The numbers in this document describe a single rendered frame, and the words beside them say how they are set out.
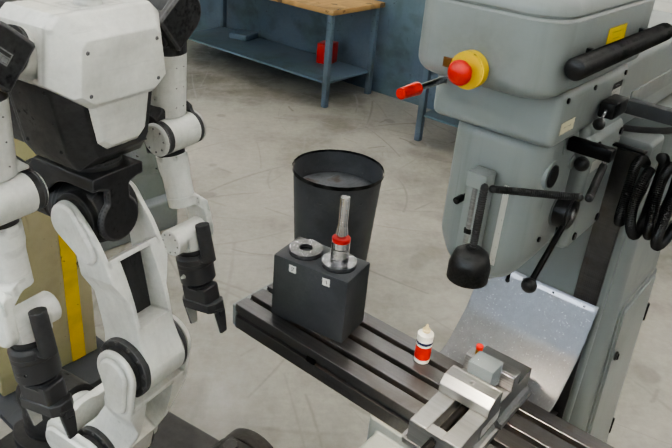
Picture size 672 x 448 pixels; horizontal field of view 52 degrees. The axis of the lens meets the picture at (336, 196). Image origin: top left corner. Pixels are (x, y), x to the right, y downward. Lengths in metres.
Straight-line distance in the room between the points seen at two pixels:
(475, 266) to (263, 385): 1.99
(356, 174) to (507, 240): 2.44
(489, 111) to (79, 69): 0.71
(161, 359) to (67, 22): 0.73
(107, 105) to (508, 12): 0.73
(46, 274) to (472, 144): 2.00
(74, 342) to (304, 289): 1.57
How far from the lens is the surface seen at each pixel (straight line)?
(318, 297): 1.76
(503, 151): 1.28
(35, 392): 1.53
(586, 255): 1.81
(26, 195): 1.33
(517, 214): 1.31
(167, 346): 1.59
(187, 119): 1.60
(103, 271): 1.47
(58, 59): 1.27
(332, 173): 3.72
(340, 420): 2.93
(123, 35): 1.32
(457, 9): 1.13
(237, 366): 3.15
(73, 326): 3.10
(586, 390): 2.02
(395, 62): 6.66
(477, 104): 1.24
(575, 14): 1.09
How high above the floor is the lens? 2.04
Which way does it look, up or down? 26 degrees down
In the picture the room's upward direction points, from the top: 5 degrees clockwise
